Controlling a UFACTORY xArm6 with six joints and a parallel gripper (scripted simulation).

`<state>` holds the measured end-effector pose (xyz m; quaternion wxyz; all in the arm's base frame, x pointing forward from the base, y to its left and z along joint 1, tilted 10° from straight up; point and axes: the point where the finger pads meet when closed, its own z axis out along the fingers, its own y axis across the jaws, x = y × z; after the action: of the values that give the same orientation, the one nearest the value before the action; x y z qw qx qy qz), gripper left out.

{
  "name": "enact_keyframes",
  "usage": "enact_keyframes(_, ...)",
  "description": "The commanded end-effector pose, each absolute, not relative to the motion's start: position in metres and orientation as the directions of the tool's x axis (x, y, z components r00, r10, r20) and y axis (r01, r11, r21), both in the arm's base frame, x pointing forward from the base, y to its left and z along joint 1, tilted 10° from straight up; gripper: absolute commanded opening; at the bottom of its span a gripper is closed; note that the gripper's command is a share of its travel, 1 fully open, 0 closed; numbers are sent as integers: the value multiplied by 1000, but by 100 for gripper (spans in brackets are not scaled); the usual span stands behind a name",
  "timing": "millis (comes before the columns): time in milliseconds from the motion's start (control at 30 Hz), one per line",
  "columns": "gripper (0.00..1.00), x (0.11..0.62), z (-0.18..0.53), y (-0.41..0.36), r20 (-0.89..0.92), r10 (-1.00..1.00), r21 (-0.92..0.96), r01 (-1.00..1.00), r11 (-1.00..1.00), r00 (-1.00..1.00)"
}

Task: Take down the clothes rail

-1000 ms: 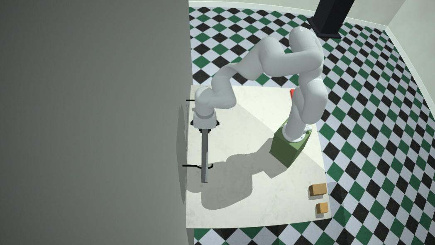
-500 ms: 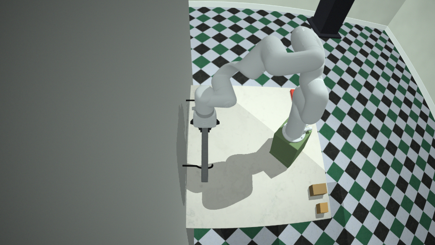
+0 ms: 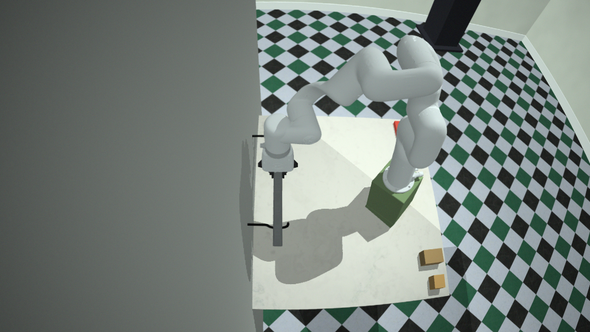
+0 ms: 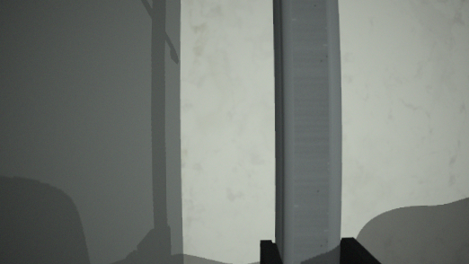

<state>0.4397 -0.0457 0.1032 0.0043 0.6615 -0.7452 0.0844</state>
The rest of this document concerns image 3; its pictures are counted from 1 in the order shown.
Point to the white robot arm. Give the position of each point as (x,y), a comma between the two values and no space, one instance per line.
(422,131)

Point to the grey wall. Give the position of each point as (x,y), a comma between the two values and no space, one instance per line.
(126,165)

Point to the tan cardboard box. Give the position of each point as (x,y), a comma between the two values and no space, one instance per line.
(431,256)
(437,282)

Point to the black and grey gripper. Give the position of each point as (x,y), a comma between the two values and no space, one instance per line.
(283,165)

